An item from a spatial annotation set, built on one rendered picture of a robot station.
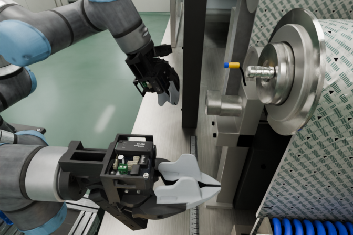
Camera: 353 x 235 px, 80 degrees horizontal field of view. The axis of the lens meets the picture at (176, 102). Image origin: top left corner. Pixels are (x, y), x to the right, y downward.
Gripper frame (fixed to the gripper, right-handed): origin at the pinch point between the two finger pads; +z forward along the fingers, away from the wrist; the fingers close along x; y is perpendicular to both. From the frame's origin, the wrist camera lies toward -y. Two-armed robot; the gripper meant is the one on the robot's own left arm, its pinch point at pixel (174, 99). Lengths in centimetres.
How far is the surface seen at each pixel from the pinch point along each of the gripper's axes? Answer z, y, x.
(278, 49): -22.2, 21.2, 28.3
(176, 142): 9.8, 8.4, -1.9
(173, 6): -7, -68, -15
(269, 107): -14.0, 21.7, 26.2
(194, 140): 12.1, 6.4, 2.9
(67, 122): 56, -60, -160
